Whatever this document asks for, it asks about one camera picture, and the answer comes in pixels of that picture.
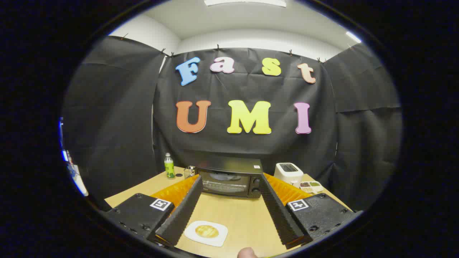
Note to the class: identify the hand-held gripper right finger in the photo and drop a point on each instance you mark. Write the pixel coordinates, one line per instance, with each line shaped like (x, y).
(276, 209)

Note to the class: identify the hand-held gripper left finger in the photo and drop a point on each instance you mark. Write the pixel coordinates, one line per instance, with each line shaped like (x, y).
(186, 209)

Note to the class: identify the round bread bun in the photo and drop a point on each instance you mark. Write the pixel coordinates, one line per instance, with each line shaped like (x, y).
(207, 231)

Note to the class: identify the black toaster oven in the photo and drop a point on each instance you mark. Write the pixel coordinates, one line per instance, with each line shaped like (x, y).
(229, 166)

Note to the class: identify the white pop-up toaster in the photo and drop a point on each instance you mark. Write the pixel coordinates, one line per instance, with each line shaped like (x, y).
(288, 173)

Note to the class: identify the clear utensil holder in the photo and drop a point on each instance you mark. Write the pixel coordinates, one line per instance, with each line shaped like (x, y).
(189, 173)

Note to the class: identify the white divided snack dish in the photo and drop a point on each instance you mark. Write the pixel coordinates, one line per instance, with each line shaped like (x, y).
(311, 187)

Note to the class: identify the green label drink bottle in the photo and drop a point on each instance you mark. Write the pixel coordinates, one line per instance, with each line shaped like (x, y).
(169, 168)

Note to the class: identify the white rectangular plate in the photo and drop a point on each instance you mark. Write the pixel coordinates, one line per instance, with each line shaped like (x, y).
(218, 240)

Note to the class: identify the small ceiling light panel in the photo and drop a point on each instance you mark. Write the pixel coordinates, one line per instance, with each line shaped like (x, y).
(353, 37)

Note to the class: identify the long ceiling light panel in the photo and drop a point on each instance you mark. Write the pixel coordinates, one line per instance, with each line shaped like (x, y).
(245, 3)

